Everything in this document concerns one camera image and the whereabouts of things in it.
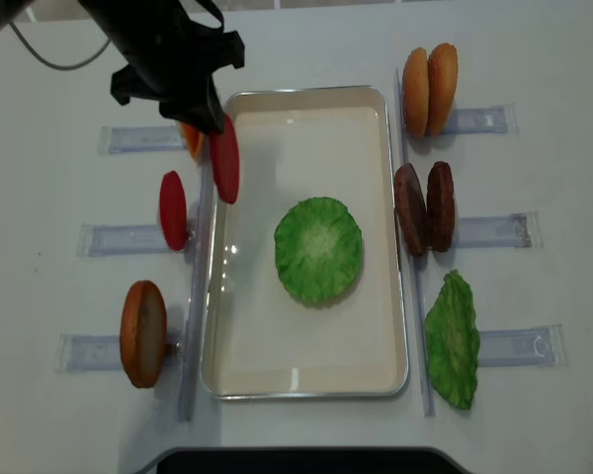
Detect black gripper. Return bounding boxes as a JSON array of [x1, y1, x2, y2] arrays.
[[80, 0, 245, 134]]

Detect red tomato slice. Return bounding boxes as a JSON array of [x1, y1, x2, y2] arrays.
[[159, 171, 189, 251], [209, 114, 239, 204]]

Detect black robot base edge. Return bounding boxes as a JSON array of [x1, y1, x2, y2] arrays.
[[142, 447, 466, 473]]

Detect orange cheese slice left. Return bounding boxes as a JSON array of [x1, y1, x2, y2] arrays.
[[179, 122, 204, 163]]

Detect green lettuce leaf on tray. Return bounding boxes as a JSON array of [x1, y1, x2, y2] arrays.
[[274, 197, 363, 306]]

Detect bread bun slice near left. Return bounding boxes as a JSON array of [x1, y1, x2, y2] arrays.
[[120, 280, 167, 388]]

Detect brown meat patty left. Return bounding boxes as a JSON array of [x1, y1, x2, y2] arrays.
[[393, 163, 427, 257]]

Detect brown meat patty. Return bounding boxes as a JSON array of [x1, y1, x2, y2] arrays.
[[426, 161, 456, 253], [393, 163, 427, 257]]

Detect brown meat patty right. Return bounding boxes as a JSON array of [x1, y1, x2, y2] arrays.
[[426, 161, 456, 253]]

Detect green lettuce leaf standing right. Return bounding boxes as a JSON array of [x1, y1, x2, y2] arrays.
[[424, 270, 480, 411]]

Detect white rectangular metal tray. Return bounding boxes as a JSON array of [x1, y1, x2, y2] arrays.
[[193, 86, 408, 400]]

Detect bun half far left one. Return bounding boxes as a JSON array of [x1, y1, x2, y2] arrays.
[[401, 47, 429, 138]]

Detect bun half one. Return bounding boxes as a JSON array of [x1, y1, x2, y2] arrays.
[[426, 43, 459, 136], [401, 47, 429, 138]]

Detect bun half far right one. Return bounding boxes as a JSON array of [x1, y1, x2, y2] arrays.
[[426, 43, 459, 136]]

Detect clear acrylic rack left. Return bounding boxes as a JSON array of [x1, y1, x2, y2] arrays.
[[58, 144, 216, 420]]

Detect clear acrylic rack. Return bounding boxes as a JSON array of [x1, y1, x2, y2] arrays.
[[392, 68, 568, 418], [58, 144, 216, 420]]

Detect clear acrylic rack right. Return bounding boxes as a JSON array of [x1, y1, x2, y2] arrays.
[[392, 68, 568, 418]]

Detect grey cable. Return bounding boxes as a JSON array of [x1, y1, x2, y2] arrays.
[[8, 22, 113, 70]]

